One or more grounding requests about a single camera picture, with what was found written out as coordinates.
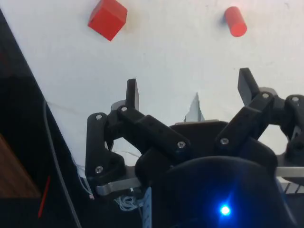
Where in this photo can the red cube block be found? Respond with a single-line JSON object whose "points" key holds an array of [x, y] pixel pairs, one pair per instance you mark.
{"points": [[107, 19]]}

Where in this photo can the red cylinder block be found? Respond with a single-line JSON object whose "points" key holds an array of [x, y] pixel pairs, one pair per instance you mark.
{"points": [[235, 21]]}

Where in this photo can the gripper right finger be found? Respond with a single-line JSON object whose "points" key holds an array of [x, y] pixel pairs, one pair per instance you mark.
{"points": [[247, 121]]}

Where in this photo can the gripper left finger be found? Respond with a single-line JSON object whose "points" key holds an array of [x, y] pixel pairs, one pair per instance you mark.
{"points": [[142, 126]]}

